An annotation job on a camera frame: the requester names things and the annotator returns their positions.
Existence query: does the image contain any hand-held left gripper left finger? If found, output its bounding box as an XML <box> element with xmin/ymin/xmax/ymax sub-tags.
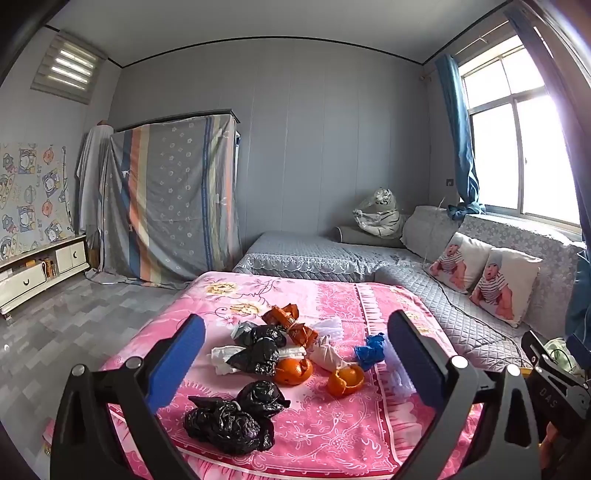
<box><xmin>50</xmin><ymin>314</ymin><xmax>206</xmax><ymax>480</ymax></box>

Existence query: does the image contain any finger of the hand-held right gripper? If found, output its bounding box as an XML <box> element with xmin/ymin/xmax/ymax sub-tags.
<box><xmin>522</xmin><ymin>330</ymin><xmax>561</xmax><ymax>370</ymax></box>

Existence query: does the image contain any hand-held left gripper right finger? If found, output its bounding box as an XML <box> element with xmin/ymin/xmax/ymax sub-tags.
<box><xmin>387</xmin><ymin>310</ymin><xmax>541</xmax><ymax>480</ymax></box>

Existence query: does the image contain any clear plastic wrap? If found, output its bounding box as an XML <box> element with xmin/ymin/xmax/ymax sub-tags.
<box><xmin>383</xmin><ymin>344</ymin><xmax>414</xmax><ymax>409</ymax></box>

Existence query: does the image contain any blue plastic bag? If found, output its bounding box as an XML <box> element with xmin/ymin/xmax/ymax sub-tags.
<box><xmin>354</xmin><ymin>332</ymin><xmax>386</xmax><ymax>371</ymax></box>

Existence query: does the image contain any orange peel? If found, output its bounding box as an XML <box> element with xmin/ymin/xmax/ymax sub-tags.
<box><xmin>276</xmin><ymin>357</ymin><xmax>314</xmax><ymax>386</ymax></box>
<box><xmin>327</xmin><ymin>364</ymin><xmax>365</xmax><ymax>396</ymax></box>

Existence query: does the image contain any large black plastic bag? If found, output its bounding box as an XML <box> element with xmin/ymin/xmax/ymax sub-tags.
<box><xmin>184</xmin><ymin>394</ymin><xmax>275</xmax><ymax>456</ymax></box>

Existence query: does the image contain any white bubble wrap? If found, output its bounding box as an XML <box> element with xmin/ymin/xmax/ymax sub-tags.
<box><xmin>316</xmin><ymin>318</ymin><xmax>345</xmax><ymax>340</ymax></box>

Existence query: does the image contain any beige cloth pouch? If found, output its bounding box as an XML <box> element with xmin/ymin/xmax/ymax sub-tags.
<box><xmin>308</xmin><ymin>335</ymin><xmax>352</xmax><ymax>372</ymax></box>

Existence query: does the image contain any orange snack wrapper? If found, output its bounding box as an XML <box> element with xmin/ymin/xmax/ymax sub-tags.
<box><xmin>262</xmin><ymin>303</ymin><xmax>300</xmax><ymax>326</ymax></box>
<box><xmin>286</xmin><ymin>323</ymin><xmax>319</xmax><ymax>347</ymax></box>

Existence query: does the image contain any baby print pillow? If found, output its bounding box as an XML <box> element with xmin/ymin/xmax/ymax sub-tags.
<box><xmin>427</xmin><ymin>232</ymin><xmax>492</xmax><ymax>294</ymax></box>
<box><xmin>468</xmin><ymin>247</ymin><xmax>543</xmax><ymax>328</ymax></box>

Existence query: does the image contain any pink floral bedsheet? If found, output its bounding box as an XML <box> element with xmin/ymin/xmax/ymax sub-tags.
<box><xmin>41</xmin><ymin>270</ymin><xmax>483</xmax><ymax>480</ymax></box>

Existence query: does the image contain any grey quilted cushion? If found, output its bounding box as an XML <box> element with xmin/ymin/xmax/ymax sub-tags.
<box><xmin>401</xmin><ymin>205</ymin><xmax>462</xmax><ymax>264</ymax></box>

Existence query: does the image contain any dark grey pillow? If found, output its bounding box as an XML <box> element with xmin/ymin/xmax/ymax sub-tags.
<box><xmin>333</xmin><ymin>225</ymin><xmax>407</xmax><ymax>250</ymax></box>

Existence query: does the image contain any white tiger plush toy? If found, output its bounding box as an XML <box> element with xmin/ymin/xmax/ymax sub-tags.
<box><xmin>353</xmin><ymin>187</ymin><xmax>402</xmax><ymax>238</ymax></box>

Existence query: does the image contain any grey quilted sofa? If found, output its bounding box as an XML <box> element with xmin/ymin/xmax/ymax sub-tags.
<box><xmin>233</xmin><ymin>205</ymin><xmax>591</xmax><ymax>372</ymax></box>

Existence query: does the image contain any white TV cabinet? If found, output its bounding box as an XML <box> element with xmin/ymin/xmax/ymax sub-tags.
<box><xmin>0</xmin><ymin>234</ymin><xmax>90</xmax><ymax>319</ymax></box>

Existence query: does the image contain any white hanging garment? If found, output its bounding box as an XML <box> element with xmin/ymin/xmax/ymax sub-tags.
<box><xmin>75</xmin><ymin>121</ymin><xmax>114</xmax><ymax>268</ymax></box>

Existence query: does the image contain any window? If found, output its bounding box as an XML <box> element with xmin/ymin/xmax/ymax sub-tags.
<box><xmin>455</xmin><ymin>32</ymin><xmax>585</xmax><ymax>232</ymax></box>

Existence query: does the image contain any blue curtain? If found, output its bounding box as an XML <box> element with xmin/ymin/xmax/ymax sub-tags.
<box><xmin>434</xmin><ymin>54</ymin><xmax>486</xmax><ymax>221</ymax></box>

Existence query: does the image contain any window blind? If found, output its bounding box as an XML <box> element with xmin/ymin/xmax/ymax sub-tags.
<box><xmin>31</xmin><ymin>31</ymin><xmax>108</xmax><ymax>104</ymax></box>

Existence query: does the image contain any white power strip with cables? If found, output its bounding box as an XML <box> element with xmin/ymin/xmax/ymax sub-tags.
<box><xmin>542</xmin><ymin>337</ymin><xmax>583</xmax><ymax>374</ymax></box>

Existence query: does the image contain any cartoon wall poster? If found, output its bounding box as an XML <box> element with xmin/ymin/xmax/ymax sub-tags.
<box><xmin>0</xmin><ymin>142</ymin><xmax>75</xmax><ymax>266</ymax></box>

